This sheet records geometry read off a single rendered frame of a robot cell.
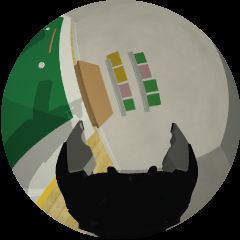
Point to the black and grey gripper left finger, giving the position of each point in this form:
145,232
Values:
74,163

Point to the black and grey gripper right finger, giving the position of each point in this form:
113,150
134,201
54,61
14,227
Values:
181,161

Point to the green felt mat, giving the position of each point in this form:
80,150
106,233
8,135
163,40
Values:
34,102

